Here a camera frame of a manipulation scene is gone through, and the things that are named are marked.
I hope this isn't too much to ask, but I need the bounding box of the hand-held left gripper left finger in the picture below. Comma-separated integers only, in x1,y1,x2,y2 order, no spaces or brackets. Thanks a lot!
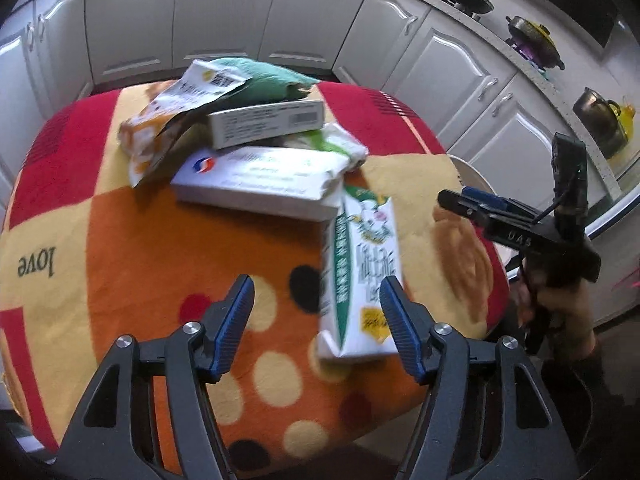
57,274,256,480

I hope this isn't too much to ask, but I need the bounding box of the colourful printed table mat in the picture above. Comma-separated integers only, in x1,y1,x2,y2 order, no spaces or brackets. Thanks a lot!
0,80,511,480

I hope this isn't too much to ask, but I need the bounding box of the small white barcode box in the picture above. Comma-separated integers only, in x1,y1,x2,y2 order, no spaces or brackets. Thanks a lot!
207,100,326,150

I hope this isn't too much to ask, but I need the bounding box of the gas stove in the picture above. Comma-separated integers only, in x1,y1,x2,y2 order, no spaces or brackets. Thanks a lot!
440,0,551,68

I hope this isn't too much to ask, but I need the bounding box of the green bag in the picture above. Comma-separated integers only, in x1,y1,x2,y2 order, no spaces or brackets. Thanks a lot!
207,57,321,106

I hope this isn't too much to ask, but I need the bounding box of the large white flat box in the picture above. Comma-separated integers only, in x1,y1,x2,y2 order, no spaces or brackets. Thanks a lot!
170,146,351,222

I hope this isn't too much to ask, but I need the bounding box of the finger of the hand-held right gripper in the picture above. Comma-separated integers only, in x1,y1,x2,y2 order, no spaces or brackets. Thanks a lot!
462,186,531,213
437,189,503,231

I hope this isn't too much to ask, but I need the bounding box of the white green plastic packet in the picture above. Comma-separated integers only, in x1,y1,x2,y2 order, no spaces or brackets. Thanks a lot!
280,122,371,173

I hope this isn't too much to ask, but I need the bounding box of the green white milk carton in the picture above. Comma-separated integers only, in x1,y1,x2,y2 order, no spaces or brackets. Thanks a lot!
316,185,405,361

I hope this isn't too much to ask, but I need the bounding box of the person's right hand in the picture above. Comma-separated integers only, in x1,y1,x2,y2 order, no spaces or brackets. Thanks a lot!
519,270,598,360

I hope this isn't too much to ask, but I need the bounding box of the row of white cabinet doors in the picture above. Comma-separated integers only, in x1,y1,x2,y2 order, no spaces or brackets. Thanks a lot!
0,0,621,221

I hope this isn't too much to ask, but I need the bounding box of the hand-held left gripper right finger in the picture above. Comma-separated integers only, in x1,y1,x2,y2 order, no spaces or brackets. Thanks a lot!
379,275,581,480

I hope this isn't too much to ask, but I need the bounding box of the orange white torn packet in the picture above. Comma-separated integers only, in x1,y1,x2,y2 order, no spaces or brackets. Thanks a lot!
117,60,253,188

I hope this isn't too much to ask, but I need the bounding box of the brass metal kettle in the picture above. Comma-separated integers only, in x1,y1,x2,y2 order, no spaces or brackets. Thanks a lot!
572,87,626,158

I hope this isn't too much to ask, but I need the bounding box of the yellow lid casserole pot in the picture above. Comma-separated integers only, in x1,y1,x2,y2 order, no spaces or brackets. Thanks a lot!
505,15,566,71

